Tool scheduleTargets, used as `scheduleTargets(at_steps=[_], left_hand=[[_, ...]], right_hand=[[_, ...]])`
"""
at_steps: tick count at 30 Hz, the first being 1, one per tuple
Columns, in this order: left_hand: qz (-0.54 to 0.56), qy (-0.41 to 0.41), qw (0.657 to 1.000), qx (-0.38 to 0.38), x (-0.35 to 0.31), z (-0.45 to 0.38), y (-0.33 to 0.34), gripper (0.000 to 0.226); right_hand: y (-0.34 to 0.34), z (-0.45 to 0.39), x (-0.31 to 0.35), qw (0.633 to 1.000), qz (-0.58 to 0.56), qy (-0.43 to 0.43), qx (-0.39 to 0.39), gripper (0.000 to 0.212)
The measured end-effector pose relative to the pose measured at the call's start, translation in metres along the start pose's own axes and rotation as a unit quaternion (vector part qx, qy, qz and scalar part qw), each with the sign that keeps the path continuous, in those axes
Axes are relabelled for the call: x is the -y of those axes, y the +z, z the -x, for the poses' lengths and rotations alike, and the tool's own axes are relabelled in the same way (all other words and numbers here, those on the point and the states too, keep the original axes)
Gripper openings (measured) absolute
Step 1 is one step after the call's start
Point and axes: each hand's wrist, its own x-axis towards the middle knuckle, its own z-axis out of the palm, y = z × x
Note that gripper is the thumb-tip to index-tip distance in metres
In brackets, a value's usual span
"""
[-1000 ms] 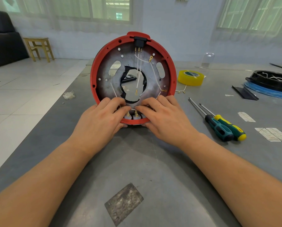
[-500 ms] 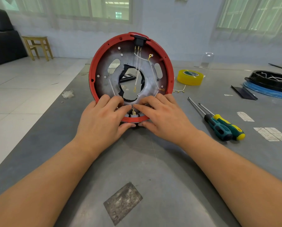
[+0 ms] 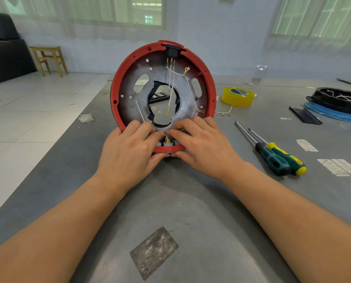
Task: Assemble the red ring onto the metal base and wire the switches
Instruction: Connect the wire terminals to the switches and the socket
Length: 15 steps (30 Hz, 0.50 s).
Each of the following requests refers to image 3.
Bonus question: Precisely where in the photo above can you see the person's left hand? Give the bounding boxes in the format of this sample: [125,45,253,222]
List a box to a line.
[94,119,170,195]

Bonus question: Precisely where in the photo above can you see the person's right hand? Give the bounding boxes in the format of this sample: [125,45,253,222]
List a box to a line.
[166,116,247,182]

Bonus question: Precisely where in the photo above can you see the white yellow wires bundle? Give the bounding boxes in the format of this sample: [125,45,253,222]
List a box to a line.
[215,105,234,117]

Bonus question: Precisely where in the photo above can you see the short white wire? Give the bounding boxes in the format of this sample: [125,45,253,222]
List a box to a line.
[135,98,147,123]

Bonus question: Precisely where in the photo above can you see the black metal round plate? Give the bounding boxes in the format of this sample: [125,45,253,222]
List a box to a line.
[110,51,209,155]

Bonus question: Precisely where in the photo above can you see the white branched wires harness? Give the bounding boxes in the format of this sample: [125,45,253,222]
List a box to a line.
[166,63,206,114]

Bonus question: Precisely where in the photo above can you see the dark green black screwdriver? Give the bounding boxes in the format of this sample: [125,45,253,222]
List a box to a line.
[234,121,291,176]

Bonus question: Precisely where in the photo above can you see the red plastic ring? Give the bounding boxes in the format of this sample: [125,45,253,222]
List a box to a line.
[110,40,217,154]

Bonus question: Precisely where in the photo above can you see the green yellow handle screwdriver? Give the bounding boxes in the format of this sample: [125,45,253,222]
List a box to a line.
[248,128,307,176]

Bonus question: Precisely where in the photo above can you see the small black plug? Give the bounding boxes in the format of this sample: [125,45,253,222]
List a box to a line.
[166,43,182,58]

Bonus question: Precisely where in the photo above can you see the person's right forearm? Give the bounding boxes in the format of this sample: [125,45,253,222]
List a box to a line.
[222,162,351,283]

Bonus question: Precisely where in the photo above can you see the person's left forearm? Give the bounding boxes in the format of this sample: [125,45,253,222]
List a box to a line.
[0,173,129,283]

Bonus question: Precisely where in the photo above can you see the yellow tape roll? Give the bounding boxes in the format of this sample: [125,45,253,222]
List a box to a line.
[221,86,255,107]

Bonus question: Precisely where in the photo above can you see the black bit set case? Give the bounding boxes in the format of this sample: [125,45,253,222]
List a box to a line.
[149,92,171,104]

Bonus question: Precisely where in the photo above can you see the clear acrylic stand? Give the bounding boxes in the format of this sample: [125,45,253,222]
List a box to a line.
[243,65,268,86]

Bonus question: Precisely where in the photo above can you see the white label sticker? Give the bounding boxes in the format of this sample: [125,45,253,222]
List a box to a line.
[316,159,351,177]
[331,158,351,176]
[295,139,319,153]

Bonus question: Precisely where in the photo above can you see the black flat plate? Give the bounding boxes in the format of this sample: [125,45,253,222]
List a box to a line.
[288,106,323,125]

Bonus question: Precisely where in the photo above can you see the wide sheer curtain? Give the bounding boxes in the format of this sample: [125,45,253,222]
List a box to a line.
[0,0,179,44]

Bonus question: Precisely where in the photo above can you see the black round housing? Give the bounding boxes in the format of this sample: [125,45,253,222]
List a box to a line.
[306,87,351,116]

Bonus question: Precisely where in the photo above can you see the wooden stool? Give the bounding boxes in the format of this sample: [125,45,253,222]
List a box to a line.
[29,46,69,77]

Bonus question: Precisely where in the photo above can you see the narrow sheer curtain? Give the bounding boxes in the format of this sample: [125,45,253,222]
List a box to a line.
[262,0,351,55]

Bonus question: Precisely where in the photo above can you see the wide window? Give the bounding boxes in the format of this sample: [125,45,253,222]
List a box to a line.
[1,0,166,29]

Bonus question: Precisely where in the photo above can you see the black armchair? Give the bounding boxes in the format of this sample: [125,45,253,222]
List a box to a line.
[0,11,37,84]

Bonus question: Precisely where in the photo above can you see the narrow window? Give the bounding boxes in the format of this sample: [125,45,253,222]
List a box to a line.
[271,0,351,39]

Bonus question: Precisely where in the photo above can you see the blue plastic ring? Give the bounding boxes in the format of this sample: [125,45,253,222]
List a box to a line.
[304,101,351,125]

